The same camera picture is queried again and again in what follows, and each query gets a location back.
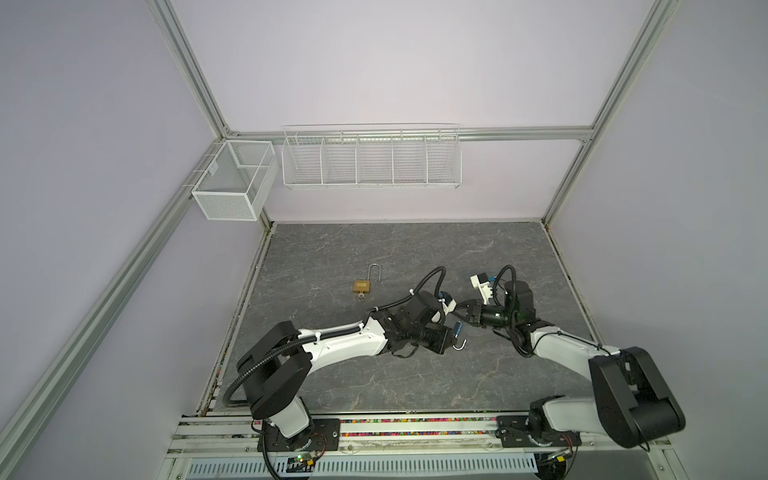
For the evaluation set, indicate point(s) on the brass padlock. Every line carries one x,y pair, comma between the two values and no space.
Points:
362,287

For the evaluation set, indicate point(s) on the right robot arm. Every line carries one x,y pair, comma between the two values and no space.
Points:
631,402

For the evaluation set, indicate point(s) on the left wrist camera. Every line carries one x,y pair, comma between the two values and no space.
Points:
447,302

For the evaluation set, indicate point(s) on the white mesh box basket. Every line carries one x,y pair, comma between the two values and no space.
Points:
236,182

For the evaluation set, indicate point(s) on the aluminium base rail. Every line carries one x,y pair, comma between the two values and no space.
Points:
359,434

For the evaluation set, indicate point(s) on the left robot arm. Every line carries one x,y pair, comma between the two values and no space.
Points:
271,373

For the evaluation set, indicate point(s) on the white vented cable duct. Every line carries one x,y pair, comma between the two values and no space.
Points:
375,466

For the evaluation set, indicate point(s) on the white wire shelf basket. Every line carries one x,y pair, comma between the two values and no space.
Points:
339,156

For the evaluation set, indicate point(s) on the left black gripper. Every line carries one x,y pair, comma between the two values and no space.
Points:
442,342

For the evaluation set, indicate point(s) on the aluminium frame profiles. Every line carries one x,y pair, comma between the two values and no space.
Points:
40,405

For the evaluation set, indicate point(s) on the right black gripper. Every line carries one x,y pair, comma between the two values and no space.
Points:
474,313

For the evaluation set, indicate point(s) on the blue padlock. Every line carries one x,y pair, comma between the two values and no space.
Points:
459,339

